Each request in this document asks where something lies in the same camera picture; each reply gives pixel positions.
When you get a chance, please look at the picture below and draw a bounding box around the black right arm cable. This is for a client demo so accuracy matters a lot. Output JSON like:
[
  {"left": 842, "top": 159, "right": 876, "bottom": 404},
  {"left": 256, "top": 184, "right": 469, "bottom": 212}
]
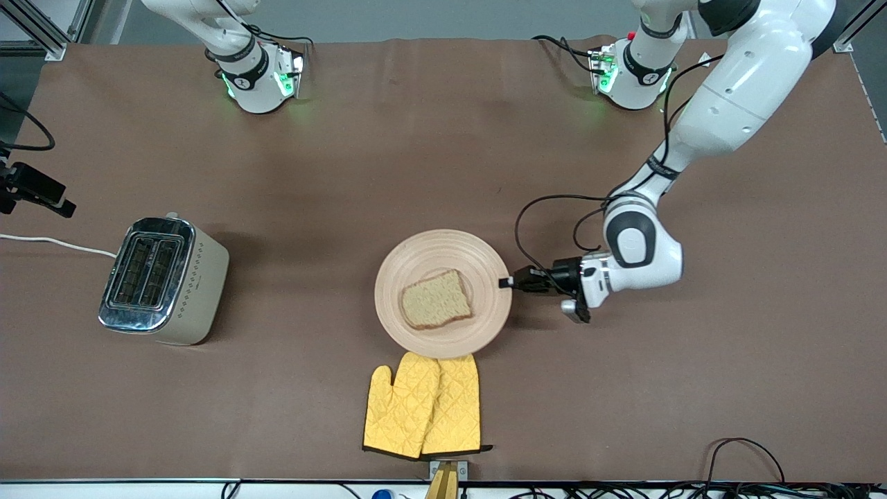
[{"left": 0, "top": 90, "right": 57, "bottom": 152}]

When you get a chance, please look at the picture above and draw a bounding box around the black looped floor cable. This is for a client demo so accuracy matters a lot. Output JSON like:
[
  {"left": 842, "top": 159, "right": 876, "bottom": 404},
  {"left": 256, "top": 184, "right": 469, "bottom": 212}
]
[{"left": 703, "top": 437, "right": 788, "bottom": 486}]

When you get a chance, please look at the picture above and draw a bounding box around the round wooden plate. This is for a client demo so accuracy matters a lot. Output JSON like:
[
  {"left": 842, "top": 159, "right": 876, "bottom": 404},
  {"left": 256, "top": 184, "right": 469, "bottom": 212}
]
[{"left": 374, "top": 229, "right": 513, "bottom": 359}]

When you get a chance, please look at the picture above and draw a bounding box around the yellow quilted oven mitt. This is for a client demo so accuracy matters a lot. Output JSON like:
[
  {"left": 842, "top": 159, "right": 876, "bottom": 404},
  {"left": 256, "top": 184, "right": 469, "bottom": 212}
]
[
  {"left": 420, "top": 353, "right": 494, "bottom": 456},
  {"left": 362, "top": 352, "right": 441, "bottom": 459}
]

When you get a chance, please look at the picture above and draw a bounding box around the chrome and cream toaster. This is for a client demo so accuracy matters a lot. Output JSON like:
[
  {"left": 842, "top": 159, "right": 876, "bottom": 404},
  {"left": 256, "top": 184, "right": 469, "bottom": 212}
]
[{"left": 98, "top": 211, "right": 230, "bottom": 346}]

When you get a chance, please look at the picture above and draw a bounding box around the bundle of black cables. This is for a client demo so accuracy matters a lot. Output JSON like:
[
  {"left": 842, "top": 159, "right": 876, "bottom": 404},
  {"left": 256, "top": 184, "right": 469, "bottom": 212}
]
[{"left": 478, "top": 482, "right": 887, "bottom": 499}]

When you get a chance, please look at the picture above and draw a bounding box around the grey metal bracket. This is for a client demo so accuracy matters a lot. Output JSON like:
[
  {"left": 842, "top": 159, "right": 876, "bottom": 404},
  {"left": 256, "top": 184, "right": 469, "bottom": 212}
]
[{"left": 428, "top": 459, "right": 470, "bottom": 481}]

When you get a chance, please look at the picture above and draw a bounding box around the toast slice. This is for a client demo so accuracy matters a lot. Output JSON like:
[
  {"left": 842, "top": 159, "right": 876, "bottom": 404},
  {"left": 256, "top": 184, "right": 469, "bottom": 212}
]
[{"left": 401, "top": 269, "right": 475, "bottom": 331}]

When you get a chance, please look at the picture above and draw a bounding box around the black base cable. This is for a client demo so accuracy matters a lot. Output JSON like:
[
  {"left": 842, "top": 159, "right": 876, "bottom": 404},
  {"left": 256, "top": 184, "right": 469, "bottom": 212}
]
[
  {"left": 218, "top": 0, "right": 315, "bottom": 51},
  {"left": 532, "top": 35, "right": 598, "bottom": 76}
]

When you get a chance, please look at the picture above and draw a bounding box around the brown table cover sheet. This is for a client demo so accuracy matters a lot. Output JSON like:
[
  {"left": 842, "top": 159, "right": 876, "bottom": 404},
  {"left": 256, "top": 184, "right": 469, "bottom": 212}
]
[{"left": 0, "top": 36, "right": 887, "bottom": 484}]

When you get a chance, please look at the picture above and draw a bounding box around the long black arm cable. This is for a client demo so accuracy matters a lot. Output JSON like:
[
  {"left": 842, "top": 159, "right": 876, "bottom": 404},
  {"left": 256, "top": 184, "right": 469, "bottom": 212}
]
[{"left": 514, "top": 54, "right": 727, "bottom": 278}]

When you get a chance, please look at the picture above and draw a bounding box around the short looped black cable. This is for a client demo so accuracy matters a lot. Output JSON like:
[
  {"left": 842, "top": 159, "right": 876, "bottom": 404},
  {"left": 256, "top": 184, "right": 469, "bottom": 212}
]
[{"left": 572, "top": 207, "right": 607, "bottom": 252}]

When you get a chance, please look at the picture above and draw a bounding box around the white toaster power cord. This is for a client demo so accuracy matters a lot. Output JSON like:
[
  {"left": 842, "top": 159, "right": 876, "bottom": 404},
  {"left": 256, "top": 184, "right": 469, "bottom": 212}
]
[{"left": 0, "top": 234, "right": 117, "bottom": 259}]

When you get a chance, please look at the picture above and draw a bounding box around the aluminium frame profile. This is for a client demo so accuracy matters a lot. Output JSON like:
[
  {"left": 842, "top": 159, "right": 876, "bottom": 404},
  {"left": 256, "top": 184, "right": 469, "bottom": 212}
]
[
  {"left": 834, "top": 0, "right": 875, "bottom": 54},
  {"left": 0, "top": 0, "right": 105, "bottom": 62}
]

